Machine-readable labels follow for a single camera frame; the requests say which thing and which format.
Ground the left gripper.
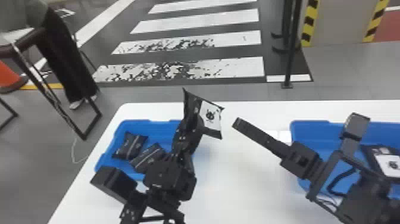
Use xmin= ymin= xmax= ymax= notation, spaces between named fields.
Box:
xmin=143 ymin=116 xmax=205 ymax=201

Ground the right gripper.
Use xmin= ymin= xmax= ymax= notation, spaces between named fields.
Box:
xmin=232 ymin=117 xmax=324 ymax=181

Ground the black part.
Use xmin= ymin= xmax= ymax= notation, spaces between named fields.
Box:
xmin=111 ymin=131 xmax=149 ymax=161
xmin=361 ymin=144 xmax=400 ymax=186
xmin=129 ymin=142 xmax=167 ymax=175
xmin=182 ymin=88 xmax=225 ymax=140

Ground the blue tray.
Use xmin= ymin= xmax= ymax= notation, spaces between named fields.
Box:
xmin=289 ymin=120 xmax=400 ymax=201
xmin=94 ymin=119 xmax=201 ymax=182

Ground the person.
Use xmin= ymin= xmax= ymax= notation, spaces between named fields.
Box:
xmin=0 ymin=0 xmax=100 ymax=110

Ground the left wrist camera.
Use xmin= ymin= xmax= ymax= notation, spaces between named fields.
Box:
xmin=90 ymin=166 xmax=148 ymax=224

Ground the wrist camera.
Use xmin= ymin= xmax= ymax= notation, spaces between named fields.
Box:
xmin=305 ymin=112 xmax=371 ymax=203
xmin=90 ymin=166 xmax=148 ymax=224

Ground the black cable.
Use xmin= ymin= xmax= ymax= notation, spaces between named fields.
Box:
xmin=326 ymin=167 xmax=358 ymax=197

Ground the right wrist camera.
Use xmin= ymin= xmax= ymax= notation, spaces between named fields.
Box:
xmin=305 ymin=112 xmax=371 ymax=203

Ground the white cable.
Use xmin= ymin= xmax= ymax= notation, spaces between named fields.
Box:
xmin=70 ymin=136 xmax=92 ymax=165

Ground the yellow black striped post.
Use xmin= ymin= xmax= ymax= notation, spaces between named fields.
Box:
xmin=300 ymin=0 xmax=320 ymax=48
xmin=362 ymin=0 xmax=390 ymax=43

